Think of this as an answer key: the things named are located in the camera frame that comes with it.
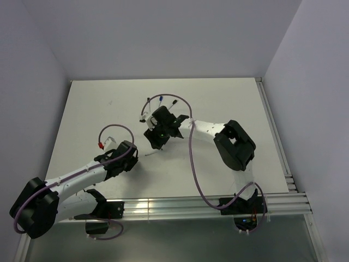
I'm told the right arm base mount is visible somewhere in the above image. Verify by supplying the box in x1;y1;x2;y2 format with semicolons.
220;195;268;234

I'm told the aluminium side rail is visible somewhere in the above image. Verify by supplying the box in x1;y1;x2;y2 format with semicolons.
255;78;299;193

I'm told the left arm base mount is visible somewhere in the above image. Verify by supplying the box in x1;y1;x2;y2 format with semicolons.
74;201;124;240

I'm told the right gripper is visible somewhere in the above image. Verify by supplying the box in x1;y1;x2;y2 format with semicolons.
144;120;170;150

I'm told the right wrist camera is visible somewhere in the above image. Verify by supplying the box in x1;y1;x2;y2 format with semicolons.
139;112;157;130

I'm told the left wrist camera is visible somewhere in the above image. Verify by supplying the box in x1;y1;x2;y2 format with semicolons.
98;136;117;152

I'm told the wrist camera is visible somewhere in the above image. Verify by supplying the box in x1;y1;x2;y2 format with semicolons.
139;112;157;130
98;136;117;152

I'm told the aluminium front rail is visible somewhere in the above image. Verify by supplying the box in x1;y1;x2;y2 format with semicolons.
26;192;313;222

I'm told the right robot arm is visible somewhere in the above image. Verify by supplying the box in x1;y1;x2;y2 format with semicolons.
140;106;258;213

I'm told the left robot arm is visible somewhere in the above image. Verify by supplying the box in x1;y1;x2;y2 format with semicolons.
9;140;138;239

